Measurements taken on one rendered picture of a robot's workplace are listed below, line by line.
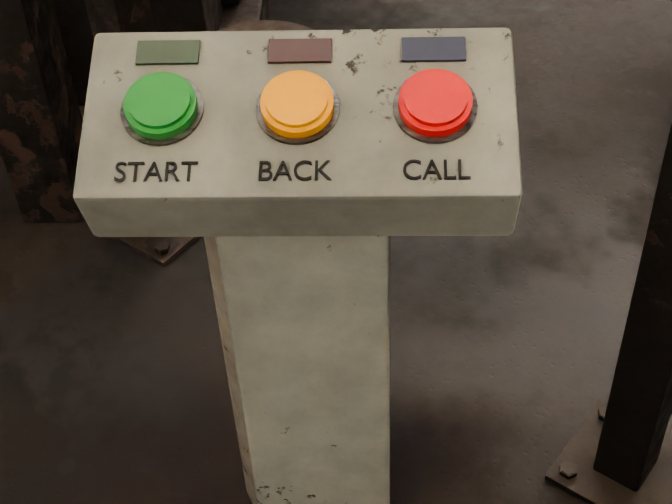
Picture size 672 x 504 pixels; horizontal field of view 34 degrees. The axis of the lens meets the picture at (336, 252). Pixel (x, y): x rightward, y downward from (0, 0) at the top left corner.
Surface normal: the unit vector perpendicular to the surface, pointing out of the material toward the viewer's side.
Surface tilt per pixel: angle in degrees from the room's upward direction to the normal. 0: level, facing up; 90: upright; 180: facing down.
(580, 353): 0
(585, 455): 0
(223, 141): 20
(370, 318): 90
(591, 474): 0
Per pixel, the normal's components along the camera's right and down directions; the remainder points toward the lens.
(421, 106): -0.04, -0.43
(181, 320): -0.04, -0.71
